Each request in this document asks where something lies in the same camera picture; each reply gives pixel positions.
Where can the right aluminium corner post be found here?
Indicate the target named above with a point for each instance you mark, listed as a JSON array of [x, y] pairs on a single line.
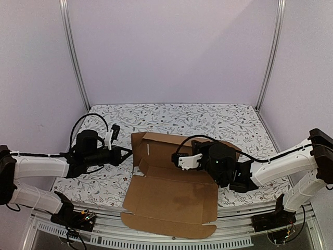
[[281, 6]]

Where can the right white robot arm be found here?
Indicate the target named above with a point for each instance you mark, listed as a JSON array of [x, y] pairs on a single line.
[[313, 154]]

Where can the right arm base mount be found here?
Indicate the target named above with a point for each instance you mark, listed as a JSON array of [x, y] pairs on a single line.
[[277, 224]]

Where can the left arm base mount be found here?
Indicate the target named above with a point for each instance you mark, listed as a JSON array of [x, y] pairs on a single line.
[[68, 217]]

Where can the floral patterned table mat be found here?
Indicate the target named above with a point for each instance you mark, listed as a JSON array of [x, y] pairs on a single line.
[[234, 123]]

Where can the aluminium corner post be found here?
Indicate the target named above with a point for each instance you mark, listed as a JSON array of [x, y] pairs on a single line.
[[281, 6], [65, 15]]

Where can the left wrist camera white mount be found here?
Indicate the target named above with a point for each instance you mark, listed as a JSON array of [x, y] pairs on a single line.
[[111, 135]]

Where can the left aluminium corner post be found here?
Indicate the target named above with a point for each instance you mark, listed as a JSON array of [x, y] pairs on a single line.
[[65, 15]]

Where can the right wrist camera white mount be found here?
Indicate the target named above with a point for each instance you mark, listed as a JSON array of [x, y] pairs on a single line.
[[186, 162]]

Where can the brown cardboard box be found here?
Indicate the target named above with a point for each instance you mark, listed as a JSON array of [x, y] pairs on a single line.
[[165, 199]]

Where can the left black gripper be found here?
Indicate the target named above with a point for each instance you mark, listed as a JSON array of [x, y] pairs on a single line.
[[116, 159]]

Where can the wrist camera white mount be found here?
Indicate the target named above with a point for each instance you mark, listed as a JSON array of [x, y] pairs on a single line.
[[186, 162], [111, 135]]

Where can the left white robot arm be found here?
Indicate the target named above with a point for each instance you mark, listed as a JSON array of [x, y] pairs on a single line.
[[16, 165]]

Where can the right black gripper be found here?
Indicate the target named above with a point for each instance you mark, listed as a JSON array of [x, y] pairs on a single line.
[[196, 147]]

